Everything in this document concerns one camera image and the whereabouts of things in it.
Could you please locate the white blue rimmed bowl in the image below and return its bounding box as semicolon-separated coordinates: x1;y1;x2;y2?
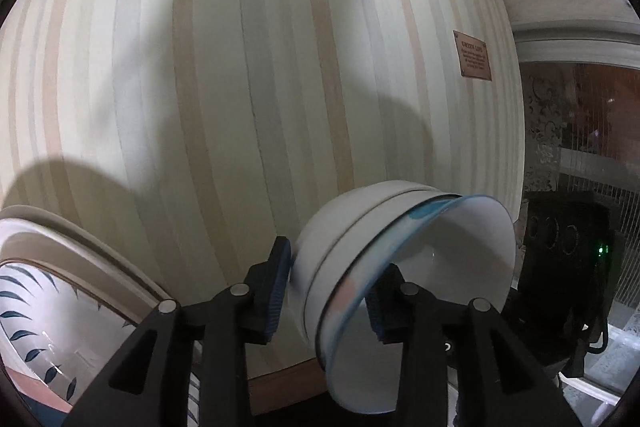
316;195;516;414

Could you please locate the blue leaf pattern plate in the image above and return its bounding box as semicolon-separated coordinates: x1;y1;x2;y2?
0;204;202;427

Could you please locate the black device with light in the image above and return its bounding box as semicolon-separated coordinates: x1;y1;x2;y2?
503;191;624;377

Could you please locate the striped table cloth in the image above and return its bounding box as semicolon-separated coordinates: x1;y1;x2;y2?
0;0;526;413

